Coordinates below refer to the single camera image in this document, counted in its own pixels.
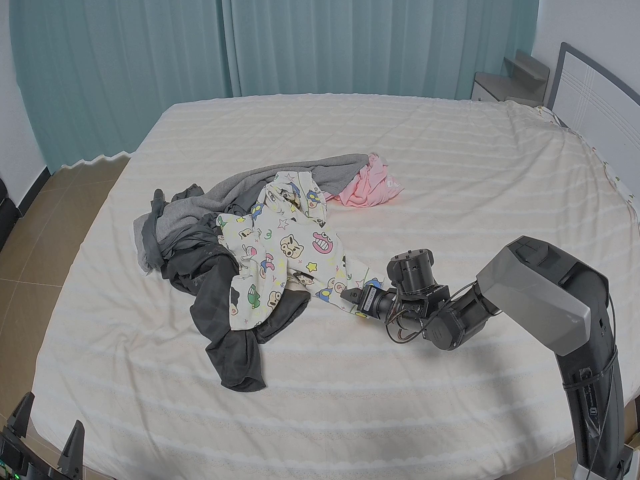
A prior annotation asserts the grey bedside table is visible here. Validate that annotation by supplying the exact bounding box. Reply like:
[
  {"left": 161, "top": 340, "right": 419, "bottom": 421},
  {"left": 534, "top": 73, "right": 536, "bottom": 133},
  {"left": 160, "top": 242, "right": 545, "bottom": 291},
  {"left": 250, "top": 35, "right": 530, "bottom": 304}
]
[{"left": 472, "top": 49, "right": 551, "bottom": 105}]

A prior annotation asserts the pink garment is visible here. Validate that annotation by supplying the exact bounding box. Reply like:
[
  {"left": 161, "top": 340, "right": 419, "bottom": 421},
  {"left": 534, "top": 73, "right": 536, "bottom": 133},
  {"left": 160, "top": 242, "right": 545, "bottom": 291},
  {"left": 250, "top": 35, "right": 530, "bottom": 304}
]
[{"left": 327, "top": 152, "right": 405, "bottom": 208}]

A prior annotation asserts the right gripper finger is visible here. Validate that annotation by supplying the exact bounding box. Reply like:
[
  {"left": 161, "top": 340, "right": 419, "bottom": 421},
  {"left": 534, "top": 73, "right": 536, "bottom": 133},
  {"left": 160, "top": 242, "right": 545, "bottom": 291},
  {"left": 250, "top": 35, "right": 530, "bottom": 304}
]
[{"left": 341, "top": 288, "right": 368, "bottom": 311}]

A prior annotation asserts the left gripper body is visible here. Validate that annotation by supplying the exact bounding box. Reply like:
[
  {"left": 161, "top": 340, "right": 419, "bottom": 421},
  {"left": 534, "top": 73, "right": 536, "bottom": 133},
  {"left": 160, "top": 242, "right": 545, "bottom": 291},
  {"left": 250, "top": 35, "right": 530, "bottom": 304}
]
[{"left": 0, "top": 425, "right": 61, "bottom": 480}]

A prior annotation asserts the white printed pillow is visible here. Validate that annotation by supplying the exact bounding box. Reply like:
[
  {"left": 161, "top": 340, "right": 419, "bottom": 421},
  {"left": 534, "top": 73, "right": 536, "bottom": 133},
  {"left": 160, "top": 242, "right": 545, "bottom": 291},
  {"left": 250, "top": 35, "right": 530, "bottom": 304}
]
[{"left": 535, "top": 104, "right": 640, "bottom": 219}]

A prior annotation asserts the dark grey garment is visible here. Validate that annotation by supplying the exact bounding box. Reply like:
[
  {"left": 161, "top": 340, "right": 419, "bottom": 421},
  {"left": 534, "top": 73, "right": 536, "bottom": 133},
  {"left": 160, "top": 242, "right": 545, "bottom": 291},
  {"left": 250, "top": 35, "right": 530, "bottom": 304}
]
[{"left": 150, "top": 183, "right": 312, "bottom": 393}]

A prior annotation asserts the black furniture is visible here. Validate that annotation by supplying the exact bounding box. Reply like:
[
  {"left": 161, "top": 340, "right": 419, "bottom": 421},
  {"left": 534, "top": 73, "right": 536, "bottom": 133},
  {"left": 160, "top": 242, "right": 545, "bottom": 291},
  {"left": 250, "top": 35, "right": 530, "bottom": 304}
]
[{"left": 0, "top": 177, "right": 23, "bottom": 250}]

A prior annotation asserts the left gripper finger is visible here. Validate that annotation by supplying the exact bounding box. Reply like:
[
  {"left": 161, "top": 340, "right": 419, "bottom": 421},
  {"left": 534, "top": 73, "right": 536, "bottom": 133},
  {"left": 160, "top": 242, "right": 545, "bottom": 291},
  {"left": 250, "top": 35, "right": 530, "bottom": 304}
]
[
  {"left": 56, "top": 419, "right": 87, "bottom": 475},
  {"left": 6, "top": 392, "right": 36, "bottom": 441}
]

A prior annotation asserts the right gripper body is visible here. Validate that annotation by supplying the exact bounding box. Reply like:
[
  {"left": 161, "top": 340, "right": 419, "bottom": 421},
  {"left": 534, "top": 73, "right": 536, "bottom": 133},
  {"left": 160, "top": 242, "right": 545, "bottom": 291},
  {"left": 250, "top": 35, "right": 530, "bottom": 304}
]
[{"left": 357, "top": 284, "right": 401, "bottom": 323}]

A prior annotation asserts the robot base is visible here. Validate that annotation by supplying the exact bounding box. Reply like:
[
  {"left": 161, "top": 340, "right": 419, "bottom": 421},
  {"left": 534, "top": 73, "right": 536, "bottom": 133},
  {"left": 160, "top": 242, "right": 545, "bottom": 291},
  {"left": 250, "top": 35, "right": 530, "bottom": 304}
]
[{"left": 572, "top": 460, "right": 626, "bottom": 480}]

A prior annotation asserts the bed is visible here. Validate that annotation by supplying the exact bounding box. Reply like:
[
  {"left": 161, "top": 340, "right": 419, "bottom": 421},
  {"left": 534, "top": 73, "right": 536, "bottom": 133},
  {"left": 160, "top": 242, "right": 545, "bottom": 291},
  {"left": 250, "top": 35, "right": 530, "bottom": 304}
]
[{"left": 31, "top": 42, "right": 640, "bottom": 480}]

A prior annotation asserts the white printed pyjama top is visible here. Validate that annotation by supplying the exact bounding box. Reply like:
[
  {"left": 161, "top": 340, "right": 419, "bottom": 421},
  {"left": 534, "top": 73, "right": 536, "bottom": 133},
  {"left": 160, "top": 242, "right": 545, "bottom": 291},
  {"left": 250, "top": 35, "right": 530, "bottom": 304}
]
[{"left": 216, "top": 169, "right": 373, "bottom": 331}]

